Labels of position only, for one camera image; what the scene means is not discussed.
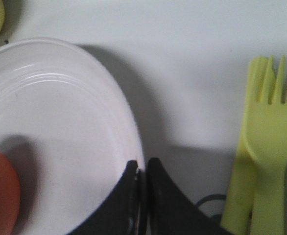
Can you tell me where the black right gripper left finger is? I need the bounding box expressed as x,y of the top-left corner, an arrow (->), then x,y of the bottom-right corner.
71,160 -> 140,235

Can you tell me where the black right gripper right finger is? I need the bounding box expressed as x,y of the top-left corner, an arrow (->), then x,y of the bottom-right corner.
146,158 -> 229,235

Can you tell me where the beige round plate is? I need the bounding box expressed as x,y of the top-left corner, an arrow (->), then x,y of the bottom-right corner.
0,39 -> 144,235

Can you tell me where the yellow-green plastic fork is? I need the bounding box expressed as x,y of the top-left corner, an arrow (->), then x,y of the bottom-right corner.
243,56 -> 287,235

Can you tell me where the white rectangular tray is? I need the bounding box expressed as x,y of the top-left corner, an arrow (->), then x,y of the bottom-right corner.
0,0 -> 287,221

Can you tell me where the yellow-green plastic knife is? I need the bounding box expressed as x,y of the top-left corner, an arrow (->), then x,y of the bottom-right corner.
220,56 -> 268,235

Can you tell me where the orange mandarin fruit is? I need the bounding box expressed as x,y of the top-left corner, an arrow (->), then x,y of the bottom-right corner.
0,153 -> 21,235

